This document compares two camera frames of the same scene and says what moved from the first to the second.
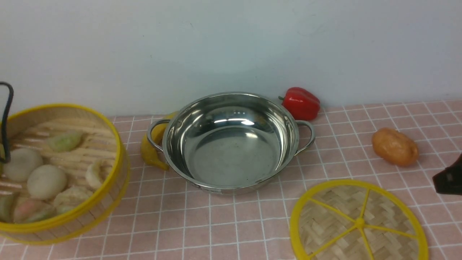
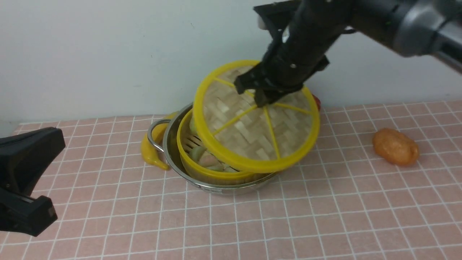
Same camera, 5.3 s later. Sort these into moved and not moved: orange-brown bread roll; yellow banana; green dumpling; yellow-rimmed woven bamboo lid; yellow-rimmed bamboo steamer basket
Moved: yellow-rimmed bamboo steamer basket; yellow-rimmed woven bamboo lid; green dumpling
Not moved: orange-brown bread roll; yellow banana
